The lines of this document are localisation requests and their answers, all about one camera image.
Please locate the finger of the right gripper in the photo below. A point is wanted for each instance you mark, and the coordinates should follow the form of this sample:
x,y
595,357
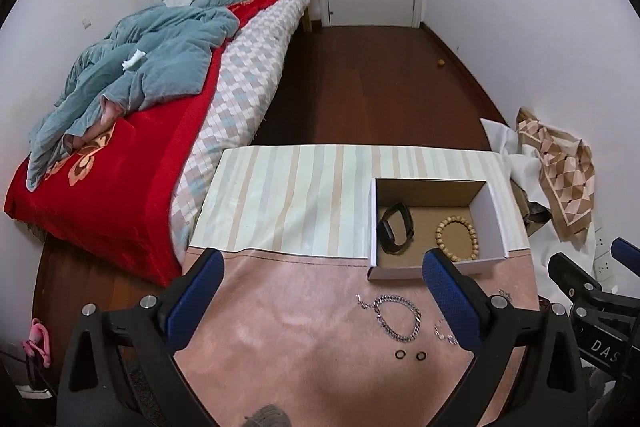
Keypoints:
x,y
623,251

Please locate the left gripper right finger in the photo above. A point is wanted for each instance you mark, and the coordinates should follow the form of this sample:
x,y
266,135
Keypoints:
x,y
549,388

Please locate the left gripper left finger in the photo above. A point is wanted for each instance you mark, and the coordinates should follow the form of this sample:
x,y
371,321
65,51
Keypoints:
x,y
120,368

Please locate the small silver earring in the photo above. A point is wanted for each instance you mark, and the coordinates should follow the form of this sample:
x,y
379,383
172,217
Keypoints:
x,y
506,295

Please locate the white power strip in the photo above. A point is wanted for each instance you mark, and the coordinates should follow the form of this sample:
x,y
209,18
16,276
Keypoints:
x,y
603,260

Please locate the pink slipper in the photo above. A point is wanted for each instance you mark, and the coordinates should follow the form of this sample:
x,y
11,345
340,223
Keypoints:
x,y
38,343

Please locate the brown cardboard box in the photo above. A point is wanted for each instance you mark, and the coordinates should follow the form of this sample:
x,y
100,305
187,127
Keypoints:
x,y
534,215

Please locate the brown checkered scarf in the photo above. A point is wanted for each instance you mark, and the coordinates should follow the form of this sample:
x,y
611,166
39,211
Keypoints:
x,y
567,175

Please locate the white cardboard box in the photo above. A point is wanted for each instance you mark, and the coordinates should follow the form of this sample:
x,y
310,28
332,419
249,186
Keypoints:
x,y
459,217

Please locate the red blanket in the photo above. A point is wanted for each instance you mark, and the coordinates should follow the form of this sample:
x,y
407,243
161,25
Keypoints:
x,y
113,198

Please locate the pink table cloth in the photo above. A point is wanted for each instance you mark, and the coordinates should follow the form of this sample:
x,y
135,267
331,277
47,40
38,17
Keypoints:
x,y
316,338

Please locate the black smart watch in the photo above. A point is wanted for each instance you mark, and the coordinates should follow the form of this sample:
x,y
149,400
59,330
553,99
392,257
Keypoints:
x,y
395,229

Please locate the striped pale cloth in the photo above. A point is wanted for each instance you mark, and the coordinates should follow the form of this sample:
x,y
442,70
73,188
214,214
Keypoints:
x,y
315,200

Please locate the teal quilt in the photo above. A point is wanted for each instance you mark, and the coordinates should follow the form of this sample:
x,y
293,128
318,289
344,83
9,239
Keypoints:
x,y
155,55

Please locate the bed with checkered mattress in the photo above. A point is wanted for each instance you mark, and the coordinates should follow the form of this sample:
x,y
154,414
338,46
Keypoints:
x,y
250,72

